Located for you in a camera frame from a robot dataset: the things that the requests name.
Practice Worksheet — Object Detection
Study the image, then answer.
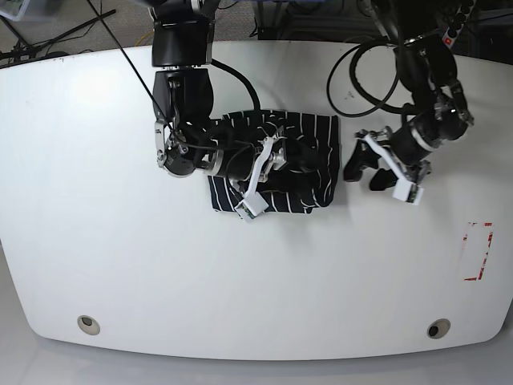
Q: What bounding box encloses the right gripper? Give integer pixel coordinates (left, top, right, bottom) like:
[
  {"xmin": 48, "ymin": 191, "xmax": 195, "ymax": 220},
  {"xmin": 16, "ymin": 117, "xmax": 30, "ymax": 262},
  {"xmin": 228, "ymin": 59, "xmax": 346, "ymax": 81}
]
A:
[{"xmin": 208, "ymin": 137, "xmax": 329, "ymax": 193}]

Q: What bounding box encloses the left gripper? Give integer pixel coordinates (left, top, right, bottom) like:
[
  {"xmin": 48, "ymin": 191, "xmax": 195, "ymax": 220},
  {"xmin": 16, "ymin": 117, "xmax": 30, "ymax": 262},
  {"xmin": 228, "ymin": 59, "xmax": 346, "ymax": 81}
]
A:
[{"xmin": 343, "ymin": 128, "xmax": 433, "ymax": 191}]

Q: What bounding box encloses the black white striped T-shirt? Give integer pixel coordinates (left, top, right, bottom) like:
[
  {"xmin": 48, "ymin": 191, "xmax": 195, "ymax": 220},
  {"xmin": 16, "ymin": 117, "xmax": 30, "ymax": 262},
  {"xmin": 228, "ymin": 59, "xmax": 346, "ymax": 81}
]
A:
[{"xmin": 208, "ymin": 110, "xmax": 341, "ymax": 214}]

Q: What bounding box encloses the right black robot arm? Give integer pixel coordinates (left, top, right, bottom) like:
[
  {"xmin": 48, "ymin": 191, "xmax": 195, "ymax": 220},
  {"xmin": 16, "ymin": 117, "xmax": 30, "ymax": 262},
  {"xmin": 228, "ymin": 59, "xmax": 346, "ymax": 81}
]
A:
[{"xmin": 147, "ymin": 1, "xmax": 340, "ymax": 198}]

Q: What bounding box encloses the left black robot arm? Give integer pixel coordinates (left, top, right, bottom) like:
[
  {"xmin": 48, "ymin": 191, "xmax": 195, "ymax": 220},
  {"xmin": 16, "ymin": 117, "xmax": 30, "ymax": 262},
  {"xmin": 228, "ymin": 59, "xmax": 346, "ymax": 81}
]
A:
[{"xmin": 343, "ymin": 1, "xmax": 474, "ymax": 192}]

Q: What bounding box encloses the red tape rectangle marking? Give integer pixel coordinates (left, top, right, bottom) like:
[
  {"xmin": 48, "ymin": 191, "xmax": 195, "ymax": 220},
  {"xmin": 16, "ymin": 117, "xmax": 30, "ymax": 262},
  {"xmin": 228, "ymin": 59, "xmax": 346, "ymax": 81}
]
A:
[{"xmin": 458, "ymin": 222, "xmax": 494, "ymax": 282}]

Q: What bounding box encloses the white power strip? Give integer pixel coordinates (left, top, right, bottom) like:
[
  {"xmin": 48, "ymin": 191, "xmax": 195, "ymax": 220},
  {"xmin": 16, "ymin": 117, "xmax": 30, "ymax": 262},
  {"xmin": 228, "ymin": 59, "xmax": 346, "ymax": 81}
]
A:
[{"xmin": 440, "ymin": 0, "xmax": 476, "ymax": 50}]

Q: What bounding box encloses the black tripod stand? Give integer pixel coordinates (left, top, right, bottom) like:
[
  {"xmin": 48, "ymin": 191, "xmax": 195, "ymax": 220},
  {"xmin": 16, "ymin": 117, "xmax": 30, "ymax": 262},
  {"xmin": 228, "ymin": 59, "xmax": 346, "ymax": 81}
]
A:
[{"xmin": 0, "ymin": 10, "xmax": 117, "ymax": 65}]

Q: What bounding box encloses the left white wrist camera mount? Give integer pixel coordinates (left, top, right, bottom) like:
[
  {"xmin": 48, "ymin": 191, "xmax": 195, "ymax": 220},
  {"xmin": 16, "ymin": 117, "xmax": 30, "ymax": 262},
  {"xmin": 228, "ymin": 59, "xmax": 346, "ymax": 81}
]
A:
[{"xmin": 354, "ymin": 126, "xmax": 432, "ymax": 205}]

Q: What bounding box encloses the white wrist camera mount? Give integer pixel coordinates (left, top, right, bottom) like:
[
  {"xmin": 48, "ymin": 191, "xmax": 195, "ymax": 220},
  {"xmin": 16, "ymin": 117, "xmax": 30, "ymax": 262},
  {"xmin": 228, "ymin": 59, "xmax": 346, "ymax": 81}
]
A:
[
  {"xmin": 354, "ymin": 126, "xmax": 432, "ymax": 205},
  {"xmin": 235, "ymin": 126, "xmax": 287, "ymax": 223}
]

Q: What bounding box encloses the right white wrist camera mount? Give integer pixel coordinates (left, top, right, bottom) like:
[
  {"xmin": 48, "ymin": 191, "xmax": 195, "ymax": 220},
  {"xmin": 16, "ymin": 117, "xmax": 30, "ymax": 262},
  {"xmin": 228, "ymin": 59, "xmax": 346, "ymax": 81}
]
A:
[{"xmin": 235, "ymin": 126, "xmax": 287, "ymax": 223}]

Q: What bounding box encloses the right table cable grommet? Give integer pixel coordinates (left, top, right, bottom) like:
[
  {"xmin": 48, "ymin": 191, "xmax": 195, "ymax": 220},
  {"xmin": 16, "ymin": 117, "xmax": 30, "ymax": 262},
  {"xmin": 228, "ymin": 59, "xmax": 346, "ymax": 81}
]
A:
[{"xmin": 426, "ymin": 318, "xmax": 451, "ymax": 339}]

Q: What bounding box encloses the table cable grommet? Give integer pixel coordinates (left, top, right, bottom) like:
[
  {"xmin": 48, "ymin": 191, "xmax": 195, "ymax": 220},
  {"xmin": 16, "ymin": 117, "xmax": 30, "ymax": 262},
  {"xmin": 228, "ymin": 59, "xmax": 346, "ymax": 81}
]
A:
[
  {"xmin": 77, "ymin": 315, "xmax": 101, "ymax": 335},
  {"xmin": 426, "ymin": 318, "xmax": 451, "ymax": 339}
]

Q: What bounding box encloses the left table cable grommet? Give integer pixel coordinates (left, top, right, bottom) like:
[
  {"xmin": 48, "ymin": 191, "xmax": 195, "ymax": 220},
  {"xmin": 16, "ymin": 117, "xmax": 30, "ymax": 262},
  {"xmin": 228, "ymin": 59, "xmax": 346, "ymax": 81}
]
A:
[{"xmin": 77, "ymin": 315, "xmax": 101, "ymax": 335}]

